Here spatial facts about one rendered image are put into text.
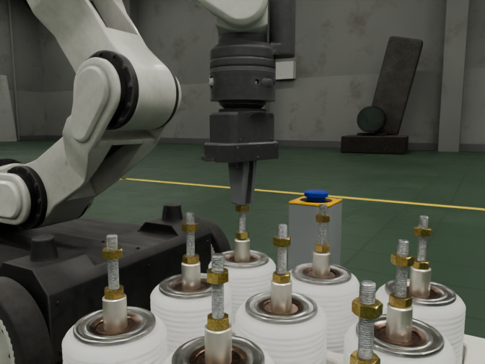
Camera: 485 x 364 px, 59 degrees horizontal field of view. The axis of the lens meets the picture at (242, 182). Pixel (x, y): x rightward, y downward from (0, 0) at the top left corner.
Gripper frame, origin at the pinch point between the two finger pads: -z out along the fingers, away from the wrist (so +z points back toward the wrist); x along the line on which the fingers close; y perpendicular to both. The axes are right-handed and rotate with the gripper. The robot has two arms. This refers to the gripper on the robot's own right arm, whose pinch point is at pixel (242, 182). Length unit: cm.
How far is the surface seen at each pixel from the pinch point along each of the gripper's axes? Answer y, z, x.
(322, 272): -12.3, -10.5, 1.6
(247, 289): -3.6, -13.7, -3.0
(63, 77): 1103, 129, 505
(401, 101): 242, 44, 640
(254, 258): -1.0, -11.1, 1.4
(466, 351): -27.4, -18.3, 8.9
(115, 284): -5.2, -6.9, -23.2
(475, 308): -15, -36, 68
